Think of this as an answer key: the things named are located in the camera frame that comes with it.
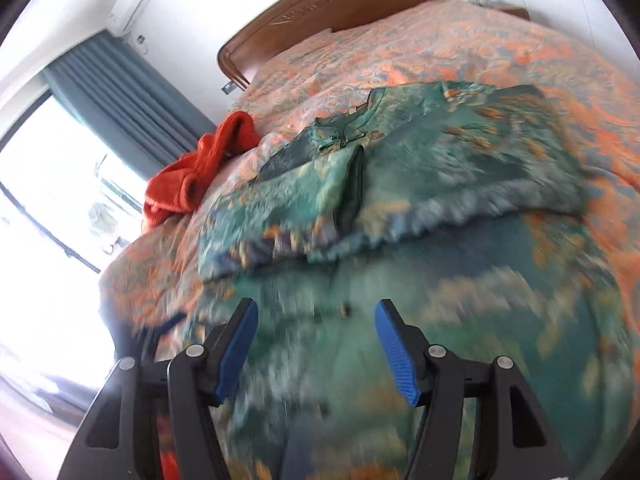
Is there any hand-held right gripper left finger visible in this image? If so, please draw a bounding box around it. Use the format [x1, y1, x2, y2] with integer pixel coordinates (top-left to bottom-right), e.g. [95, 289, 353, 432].
[57, 298, 260, 480]

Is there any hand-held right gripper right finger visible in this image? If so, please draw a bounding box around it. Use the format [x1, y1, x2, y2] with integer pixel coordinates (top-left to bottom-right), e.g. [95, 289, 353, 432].
[375, 298, 566, 480]

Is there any green patterned garment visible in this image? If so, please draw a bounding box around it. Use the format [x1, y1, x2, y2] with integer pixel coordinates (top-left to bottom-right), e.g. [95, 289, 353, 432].
[182, 80, 631, 480]

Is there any red cloth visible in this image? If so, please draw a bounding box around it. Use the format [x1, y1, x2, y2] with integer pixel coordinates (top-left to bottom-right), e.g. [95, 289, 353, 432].
[155, 400, 181, 480]

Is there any orange fleece garment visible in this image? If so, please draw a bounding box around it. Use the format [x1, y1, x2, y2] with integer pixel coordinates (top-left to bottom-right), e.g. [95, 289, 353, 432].
[142, 110, 261, 228]

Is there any grey-blue curtain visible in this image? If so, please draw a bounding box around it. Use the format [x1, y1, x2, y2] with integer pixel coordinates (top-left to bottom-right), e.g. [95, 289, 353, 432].
[42, 30, 217, 181]

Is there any glass balcony door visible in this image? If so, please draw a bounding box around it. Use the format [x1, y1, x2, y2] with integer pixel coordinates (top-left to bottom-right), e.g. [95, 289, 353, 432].
[0, 87, 151, 273]

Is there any bed with paisley quilt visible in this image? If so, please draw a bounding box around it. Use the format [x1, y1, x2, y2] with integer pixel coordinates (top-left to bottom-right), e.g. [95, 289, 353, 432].
[97, 0, 640, 480]

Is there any wooden headboard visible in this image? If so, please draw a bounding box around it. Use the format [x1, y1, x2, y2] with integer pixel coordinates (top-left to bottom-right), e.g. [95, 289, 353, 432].
[217, 0, 443, 92]

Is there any wooden nightstand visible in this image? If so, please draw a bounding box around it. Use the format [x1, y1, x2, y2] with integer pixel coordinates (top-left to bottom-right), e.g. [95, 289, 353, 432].
[492, 4, 531, 22]

